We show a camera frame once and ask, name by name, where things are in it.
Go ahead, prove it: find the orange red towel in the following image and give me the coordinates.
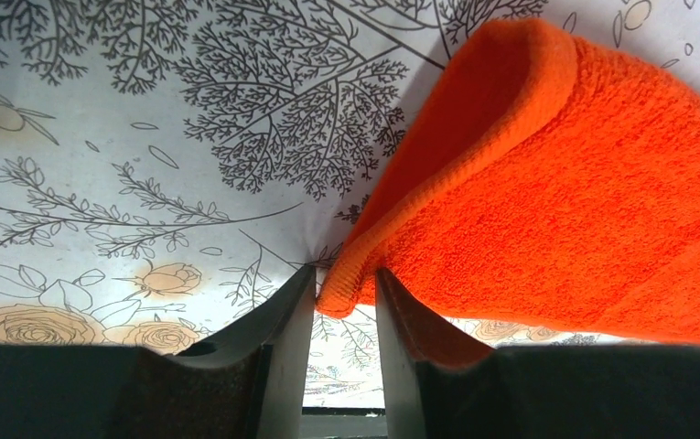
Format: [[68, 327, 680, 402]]
[[318, 19, 700, 343]]

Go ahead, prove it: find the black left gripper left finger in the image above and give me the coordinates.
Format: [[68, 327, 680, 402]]
[[0, 266, 316, 438]]

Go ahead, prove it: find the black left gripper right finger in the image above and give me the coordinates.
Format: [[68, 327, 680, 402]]
[[375, 269, 700, 438]]

